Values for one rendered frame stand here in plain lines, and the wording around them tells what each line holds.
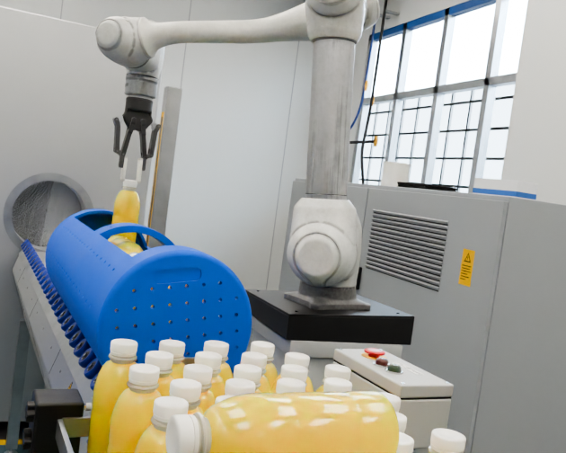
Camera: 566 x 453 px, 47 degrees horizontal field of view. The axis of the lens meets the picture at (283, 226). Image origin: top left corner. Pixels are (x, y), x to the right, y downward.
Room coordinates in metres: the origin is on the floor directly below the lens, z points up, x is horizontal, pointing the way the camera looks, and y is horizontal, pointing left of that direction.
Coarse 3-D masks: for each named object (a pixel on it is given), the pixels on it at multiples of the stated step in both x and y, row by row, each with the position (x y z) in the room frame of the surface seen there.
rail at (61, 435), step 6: (60, 420) 0.96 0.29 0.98; (60, 426) 0.93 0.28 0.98; (60, 432) 0.92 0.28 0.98; (66, 432) 0.92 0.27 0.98; (60, 438) 0.92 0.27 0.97; (66, 438) 0.90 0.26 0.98; (60, 444) 0.91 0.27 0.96; (66, 444) 0.88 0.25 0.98; (60, 450) 0.91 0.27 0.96; (66, 450) 0.86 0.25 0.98; (72, 450) 0.86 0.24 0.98
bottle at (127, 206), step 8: (120, 192) 1.84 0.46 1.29; (128, 192) 1.83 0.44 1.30; (136, 192) 1.85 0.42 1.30; (120, 200) 1.83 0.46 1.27; (128, 200) 1.83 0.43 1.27; (136, 200) 1.84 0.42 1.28; (120, 208) 1.82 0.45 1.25; (128, 208) 1.83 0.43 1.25; (136, 208) 1.84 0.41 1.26; (112, 216) 1.85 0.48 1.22; (120, 216) 1.83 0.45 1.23; (128, 216) 1.83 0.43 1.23; (136, 216) 1.85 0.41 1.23
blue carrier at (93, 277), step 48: (96, 240) 1.44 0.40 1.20; (144, 240) 1.94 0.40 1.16; (96, 288) 1.18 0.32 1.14; (144, 288) 1.12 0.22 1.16; (192, 288) 1.16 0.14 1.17; (240, 288) 1.20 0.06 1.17; (96, 336) 1.10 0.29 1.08; (144, 336) 1.13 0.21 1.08; (192, 336) 1.16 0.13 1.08; (240, 336) 1.20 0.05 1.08
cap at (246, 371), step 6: (240, 366) 0.91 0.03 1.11; (246, 366) 0.92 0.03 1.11; (252, 366) 0.92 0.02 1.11; (234, 372) 0.90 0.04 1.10; (240, 372) 0.89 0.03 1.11; (246, 372) 0.89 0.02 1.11; (252, 372) 0.89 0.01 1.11; (258, 372) 0.90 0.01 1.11; (246, 378) 0.89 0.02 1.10; (252, 378) 0.89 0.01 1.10; (258, 378) 0.90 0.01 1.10
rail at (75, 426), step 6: (66, 420) 0.97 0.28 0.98; (72, 420) 0.97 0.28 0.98; (78, 420) 0.97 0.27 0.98; (84, 420) 0.98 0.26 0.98; (66, 426) 0.97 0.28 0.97; (72, 426) 0.97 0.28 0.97; (78, 426) 0.97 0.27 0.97; (84, 426) 0.98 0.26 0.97; (72, 432) 0.97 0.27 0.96; (78, 432) 0.98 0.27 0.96; (84, 432) 0.98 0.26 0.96
